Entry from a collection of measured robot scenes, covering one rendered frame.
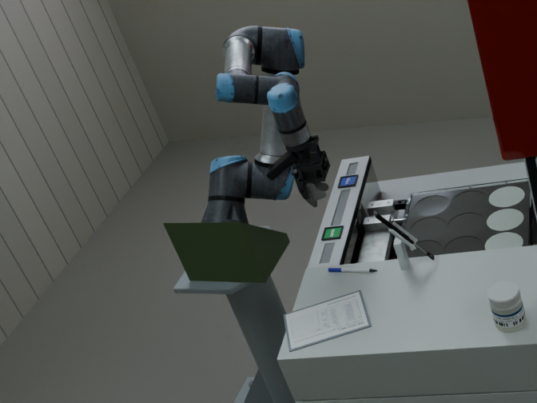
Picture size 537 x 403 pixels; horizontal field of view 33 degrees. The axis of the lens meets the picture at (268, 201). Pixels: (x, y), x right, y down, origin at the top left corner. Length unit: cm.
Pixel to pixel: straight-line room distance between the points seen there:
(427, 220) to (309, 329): 56
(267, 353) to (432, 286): 92
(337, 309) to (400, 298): 16
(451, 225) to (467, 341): 55
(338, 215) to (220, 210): 38
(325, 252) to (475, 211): 44
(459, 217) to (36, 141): 277
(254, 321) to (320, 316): 69
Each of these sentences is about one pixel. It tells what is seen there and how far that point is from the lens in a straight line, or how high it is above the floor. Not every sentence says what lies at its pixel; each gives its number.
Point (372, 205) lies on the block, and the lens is 276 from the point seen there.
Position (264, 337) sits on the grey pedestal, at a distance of 302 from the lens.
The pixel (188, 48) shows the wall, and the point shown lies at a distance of 531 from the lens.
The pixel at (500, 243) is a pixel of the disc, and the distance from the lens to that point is 250.
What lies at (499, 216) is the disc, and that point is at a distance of 259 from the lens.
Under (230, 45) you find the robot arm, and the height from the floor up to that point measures 147.
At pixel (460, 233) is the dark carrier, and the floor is 90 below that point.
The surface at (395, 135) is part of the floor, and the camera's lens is 494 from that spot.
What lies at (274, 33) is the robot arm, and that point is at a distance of 275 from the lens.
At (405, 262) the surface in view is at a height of 99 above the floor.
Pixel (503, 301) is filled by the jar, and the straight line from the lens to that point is 207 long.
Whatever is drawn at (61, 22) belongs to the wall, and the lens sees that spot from 510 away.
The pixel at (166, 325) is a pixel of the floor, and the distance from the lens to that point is 420.
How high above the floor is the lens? 241
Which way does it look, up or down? 31 degrees down
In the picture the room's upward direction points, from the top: 21 degrees counter-clockwise
